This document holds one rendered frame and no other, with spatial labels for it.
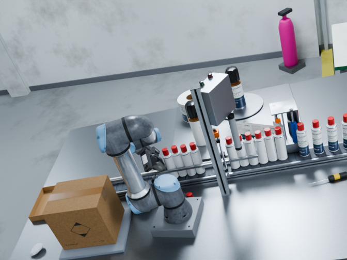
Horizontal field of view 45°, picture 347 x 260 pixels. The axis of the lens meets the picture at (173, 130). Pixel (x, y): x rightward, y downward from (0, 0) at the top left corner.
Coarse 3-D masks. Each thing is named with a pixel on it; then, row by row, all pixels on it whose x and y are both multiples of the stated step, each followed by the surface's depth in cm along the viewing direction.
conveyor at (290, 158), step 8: (296, 152) 230; (312, 152) 227; (328, 152) 223; (336, 152) 222; (344, 152) 220; (288, 160) 227; (296, 160) 226; (208, 168) 240; (240, 168) 233; (248, 168) 231; (192, 176) 239; (200, 176) 236; (120, 184) 251
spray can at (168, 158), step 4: (164, 148) 233; (164, 152) 231; (168, 152) 232; (164, 156) 233; (168, 156) 232; (164, 160) 234; (168, 160) 233; (172, 160) 235; (168, 164) 234; (172, 164) 235; (168, 168) 236; (172, 168) 236; (176, 168) 239; (172, 172) 238; (176, 172) 239; (176, 176) 240
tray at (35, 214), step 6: (48, 186) 272; (54, 186) 272; (42, 192) 272; (48, 192) 273; (42, 198) 270; (48, 198) 268; (36, 204) 263; (42, 204) 265; (36, 210) 261; (42, 210) 259; (30, 216) 252; (36, 216) 251
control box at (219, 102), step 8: (208, 80) 198; (216, 80) 196; (224, 80) 196; (208, 88) 192; (216, 88) 193; (224, 88) 197; (208, 96) 190; (216, 96) 194; (224, 96) 199; (232, 96) 204; (208, 104) 194; (216, 104) 195; (224, 104) 200; (232, 104) 205; (208, 112) 197; (216, 112) 196; (224, 112) 201; (216, 120) 197
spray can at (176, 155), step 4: (172, 148) 230; (176, 148) 231; (172, 152) 232; (176, 152) 232; (172, 156) 233; (176, 156) 232; (180, 156) 233; (176, 160) 234; (180, 160) 234; (176, 164) 236; (180, 164) 235; (180, 172) 238; (184, 172) 239; (180, 176) 241; (184, 176) 240
